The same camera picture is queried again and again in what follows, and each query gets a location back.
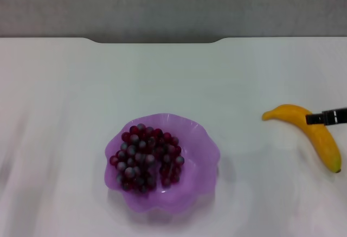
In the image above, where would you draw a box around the yellow banana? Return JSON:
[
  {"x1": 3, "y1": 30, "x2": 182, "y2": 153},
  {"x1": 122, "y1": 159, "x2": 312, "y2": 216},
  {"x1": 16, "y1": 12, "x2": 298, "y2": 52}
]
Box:
[{"x1": 261, "y1": 104, "x2": 342, "y2": 174}]

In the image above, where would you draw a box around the dark red grape bunch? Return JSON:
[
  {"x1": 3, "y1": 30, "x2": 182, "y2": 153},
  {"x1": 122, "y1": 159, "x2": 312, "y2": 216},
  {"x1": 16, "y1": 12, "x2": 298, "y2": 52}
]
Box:
[{"x1": 109, "y1": 123, "x2": 185, "y2": 194}]

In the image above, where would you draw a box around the purple wavy plastic bowl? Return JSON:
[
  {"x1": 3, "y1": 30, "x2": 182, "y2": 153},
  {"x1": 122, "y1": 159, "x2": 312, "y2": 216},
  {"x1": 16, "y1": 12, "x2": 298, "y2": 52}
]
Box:
[{"x1": 105, "y1": 113, "x2": 221, "y2": 214}]

